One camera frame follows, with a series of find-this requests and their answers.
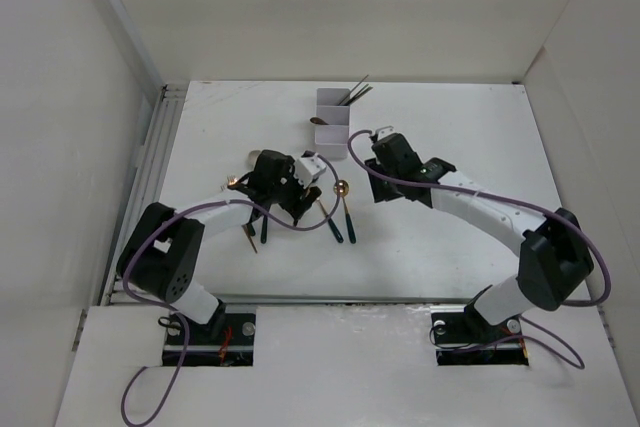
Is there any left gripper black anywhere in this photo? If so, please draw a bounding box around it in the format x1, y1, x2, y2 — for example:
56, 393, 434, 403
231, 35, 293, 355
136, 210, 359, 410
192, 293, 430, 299
268, 158, 319, 219

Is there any gold spoon green handle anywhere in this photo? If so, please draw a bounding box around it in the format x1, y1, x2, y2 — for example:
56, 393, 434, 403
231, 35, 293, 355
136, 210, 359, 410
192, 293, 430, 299
317, 199, 344, 243
334, 179, 357, 244

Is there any white three-compartment utensil holder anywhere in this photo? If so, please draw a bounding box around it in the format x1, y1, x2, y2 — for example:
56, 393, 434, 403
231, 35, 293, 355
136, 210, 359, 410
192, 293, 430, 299
314, 87, 350, 160

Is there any brown grey chopstick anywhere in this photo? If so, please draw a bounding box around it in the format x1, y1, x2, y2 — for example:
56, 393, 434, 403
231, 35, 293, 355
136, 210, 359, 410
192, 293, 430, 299
346, 86, 373, 106

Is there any dark green chopstick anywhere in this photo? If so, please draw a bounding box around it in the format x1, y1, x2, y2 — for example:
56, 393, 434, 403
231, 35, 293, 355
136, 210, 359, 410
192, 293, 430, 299
339, 74, 369, 105

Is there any brown spoon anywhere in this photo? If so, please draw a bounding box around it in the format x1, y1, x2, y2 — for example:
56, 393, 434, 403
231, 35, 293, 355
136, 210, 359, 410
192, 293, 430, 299
309, 117, 329, 126

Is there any silver metal chopstick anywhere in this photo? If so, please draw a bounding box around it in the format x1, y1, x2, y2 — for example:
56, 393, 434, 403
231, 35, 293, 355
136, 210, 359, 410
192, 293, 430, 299
344, 84, 373, 106

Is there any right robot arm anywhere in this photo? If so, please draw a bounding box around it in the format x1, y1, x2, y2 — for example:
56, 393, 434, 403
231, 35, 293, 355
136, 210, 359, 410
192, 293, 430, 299
365, 127, 594, 341

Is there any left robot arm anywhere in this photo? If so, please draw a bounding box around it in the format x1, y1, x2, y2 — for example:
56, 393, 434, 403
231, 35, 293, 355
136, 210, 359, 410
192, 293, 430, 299
117, 150, 327, 344

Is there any beige plastic spoon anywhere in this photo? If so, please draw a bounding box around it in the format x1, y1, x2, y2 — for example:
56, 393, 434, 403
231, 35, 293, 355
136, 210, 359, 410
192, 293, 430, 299
247, 150, 261, 170

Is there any brown wooden chopstick left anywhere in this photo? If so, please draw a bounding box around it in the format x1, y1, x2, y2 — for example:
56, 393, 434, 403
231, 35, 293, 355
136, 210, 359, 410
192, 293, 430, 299
242, 225, 258, 254

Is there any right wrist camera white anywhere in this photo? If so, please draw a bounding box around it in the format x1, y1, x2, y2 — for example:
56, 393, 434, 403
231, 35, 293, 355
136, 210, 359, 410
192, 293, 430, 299
371, 126, 395, 142

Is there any rose gold fork green handle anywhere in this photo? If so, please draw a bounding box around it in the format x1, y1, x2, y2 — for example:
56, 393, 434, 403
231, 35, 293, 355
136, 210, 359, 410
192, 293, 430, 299
222, 172, 257, 238

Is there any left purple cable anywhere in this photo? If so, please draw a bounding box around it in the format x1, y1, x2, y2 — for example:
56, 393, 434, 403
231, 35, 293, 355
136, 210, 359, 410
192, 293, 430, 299
120, 154, 342, 426

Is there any purple cable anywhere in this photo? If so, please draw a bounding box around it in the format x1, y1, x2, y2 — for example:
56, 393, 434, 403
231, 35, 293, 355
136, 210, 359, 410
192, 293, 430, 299
346, 128, 614, 371
120, 154, 342, 426

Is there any aluminium frame left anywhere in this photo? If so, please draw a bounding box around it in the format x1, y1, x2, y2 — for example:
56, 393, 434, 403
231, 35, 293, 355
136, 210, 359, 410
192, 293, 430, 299
97, 84, 188, 306

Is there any aluminium rail front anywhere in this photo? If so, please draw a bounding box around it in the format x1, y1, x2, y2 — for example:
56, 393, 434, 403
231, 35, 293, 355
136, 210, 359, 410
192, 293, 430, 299
216, 294, 469, 307

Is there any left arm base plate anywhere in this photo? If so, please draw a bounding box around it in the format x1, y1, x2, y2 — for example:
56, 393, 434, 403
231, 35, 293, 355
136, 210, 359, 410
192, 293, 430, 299
157, 309, 257, 367

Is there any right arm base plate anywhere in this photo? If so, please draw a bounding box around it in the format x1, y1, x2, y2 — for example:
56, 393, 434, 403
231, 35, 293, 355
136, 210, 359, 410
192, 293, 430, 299
429, 311, 529, 367

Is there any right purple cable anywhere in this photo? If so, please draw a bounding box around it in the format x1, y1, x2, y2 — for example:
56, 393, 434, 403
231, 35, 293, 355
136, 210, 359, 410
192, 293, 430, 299
346, 128, 614, 371

